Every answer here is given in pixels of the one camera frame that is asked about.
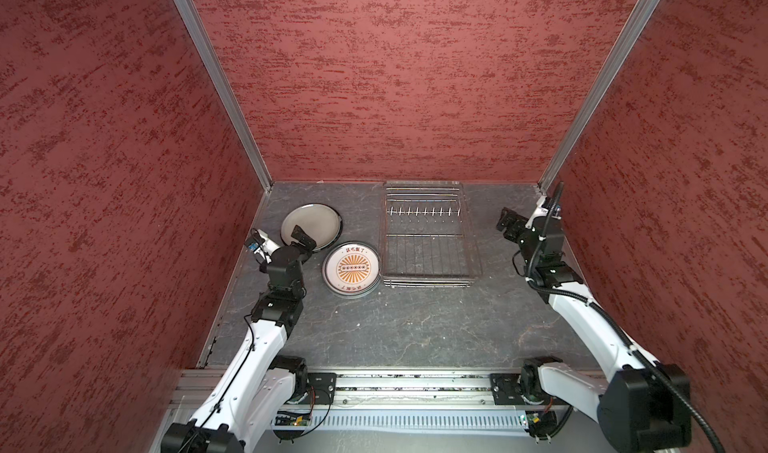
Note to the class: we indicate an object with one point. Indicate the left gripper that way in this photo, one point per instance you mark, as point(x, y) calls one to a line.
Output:
point(304, 252)

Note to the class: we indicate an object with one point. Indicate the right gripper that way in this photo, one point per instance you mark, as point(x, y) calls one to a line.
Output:
point(518, 220)

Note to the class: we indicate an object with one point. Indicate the plain grey white plate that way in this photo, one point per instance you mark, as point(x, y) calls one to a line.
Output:
point(320, 222)

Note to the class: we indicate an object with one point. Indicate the floral plate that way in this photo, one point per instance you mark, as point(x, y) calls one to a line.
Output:
point(345, 289)

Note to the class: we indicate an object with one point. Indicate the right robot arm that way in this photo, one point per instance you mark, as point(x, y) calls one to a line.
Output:
point(639, 404)

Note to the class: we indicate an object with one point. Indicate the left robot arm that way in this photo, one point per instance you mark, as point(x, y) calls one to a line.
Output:
point(259, 380)

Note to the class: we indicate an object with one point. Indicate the left circuit board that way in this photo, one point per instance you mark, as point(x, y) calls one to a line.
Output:
point(293, 419)

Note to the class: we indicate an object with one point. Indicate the circuit board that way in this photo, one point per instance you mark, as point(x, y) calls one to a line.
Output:
point(541, 423)
point(293, 419)

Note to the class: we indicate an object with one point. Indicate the right circuit board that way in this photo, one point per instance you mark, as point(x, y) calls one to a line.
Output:
point(541, 423)

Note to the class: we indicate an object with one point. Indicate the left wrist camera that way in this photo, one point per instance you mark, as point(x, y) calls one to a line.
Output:
point(260, 245)

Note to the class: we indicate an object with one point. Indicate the wire dish rack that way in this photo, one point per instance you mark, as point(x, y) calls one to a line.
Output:
point(427, 238)

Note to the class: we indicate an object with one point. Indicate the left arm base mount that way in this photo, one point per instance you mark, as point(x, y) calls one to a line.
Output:
point(320, 388)

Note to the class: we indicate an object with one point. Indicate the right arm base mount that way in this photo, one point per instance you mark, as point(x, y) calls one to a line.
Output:
point(515, 389)

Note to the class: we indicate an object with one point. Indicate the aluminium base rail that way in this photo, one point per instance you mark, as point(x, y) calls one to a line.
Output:
point(428, 388)

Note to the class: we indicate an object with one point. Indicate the right aluminium corner post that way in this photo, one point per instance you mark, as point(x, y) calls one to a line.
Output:
point(631, 31)

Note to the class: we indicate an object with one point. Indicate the aluminium corner post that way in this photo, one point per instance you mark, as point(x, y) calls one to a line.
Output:
point(631, 31)
point(205, 49)

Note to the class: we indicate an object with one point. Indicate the left aluminium corner post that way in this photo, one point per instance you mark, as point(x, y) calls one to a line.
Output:
point(205, 49)

